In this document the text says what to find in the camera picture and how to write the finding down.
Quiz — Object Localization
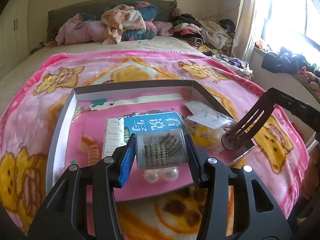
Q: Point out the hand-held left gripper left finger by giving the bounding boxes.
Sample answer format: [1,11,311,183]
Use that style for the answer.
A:
[27,136,137,240]

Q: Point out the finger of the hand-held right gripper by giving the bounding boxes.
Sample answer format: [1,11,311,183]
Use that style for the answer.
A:
[264,87,320,131]

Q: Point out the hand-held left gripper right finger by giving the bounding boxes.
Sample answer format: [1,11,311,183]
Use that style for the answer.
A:
[184,133,293,240]

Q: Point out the pearl hair accessory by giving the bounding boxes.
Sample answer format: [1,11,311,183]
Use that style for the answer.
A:
[143,167,179,183]

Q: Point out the yellow ring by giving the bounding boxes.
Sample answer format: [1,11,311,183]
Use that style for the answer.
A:
[194,126,223,149]

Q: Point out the clear box of hairpins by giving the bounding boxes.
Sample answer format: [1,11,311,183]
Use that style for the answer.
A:
[135,129,190,171]

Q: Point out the transparent plastic packet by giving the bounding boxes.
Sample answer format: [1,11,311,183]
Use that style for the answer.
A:
[184,101,237,132]

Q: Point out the dark shallow cardboard box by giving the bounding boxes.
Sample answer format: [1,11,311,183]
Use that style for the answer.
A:
[46,79,256,202]

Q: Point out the white hair comb clip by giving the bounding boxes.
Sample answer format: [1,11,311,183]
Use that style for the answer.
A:
[101,118,126,159]

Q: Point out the dark clothes on windowsill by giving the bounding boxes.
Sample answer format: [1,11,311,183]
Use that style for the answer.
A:
[261,46,320,98]

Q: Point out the arched window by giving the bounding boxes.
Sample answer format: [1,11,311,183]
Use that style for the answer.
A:
[254,0,320,64]

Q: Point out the cream curtain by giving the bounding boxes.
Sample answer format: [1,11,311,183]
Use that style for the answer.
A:
[229,0,257,63]

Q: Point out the pink bear printed blanket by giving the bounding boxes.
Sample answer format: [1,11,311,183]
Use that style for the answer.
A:
[0,49,311,240]

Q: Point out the pile of mixed clothes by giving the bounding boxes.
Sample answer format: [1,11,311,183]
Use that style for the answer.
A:
[152,7,237,56]

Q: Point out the beige bed sheet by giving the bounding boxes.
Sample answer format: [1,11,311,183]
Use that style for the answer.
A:
[0,35,203,88]

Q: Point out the pink quilt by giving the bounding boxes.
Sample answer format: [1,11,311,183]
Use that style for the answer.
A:
[55,12,110,46]

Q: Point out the peach floral cloth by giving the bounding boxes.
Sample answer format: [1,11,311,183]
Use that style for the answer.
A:
[101,4,147,46]

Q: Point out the dark floral quilt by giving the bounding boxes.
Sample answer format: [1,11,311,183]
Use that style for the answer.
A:
[82,2,159,41]

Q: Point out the pile of clothes on bed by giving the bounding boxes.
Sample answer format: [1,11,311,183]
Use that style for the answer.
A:
[47,0,178,42]

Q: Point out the cream wardrobe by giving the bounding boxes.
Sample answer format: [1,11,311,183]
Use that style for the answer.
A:
[0,0,33,81]

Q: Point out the peach spiral hair tie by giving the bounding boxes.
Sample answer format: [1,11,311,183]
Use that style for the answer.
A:
[81,134,101,166]

